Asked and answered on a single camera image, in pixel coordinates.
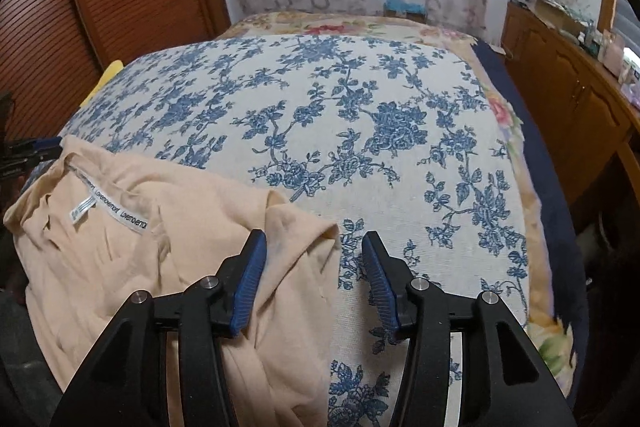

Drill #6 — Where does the cardboard box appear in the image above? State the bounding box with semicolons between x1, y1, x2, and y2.
385;9;429;26

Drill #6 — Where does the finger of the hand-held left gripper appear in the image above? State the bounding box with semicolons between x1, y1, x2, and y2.
0;158;40;180
0;137;64;164

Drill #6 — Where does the blue crumpled cloth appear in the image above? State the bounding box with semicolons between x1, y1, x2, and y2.
384;0;426;14

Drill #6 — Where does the yellow cloth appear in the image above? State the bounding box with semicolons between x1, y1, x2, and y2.
82;59;124;108

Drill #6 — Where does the pile of clutter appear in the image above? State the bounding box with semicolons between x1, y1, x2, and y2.
512;0;597;38

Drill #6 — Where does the beige printed t-shirt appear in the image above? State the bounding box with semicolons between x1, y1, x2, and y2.
2;134;344;427

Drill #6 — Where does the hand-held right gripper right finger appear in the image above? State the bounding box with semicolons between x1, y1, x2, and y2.
361;231;576;427

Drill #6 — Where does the grey window blind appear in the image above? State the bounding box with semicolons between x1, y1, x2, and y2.
612;0;640;38

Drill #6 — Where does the pink bottle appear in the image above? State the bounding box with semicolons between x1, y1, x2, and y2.
602;32;627;74

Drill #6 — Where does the wooden sideboard cabinet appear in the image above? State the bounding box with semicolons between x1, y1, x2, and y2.
500;0;640;208

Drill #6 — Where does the navy mattress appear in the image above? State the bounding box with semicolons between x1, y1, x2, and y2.
472;41;592;408

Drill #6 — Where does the blue floral bed sheet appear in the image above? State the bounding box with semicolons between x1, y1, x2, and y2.
22;34;532;427

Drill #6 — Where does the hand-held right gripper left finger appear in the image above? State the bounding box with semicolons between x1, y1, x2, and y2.
50;229;268;427

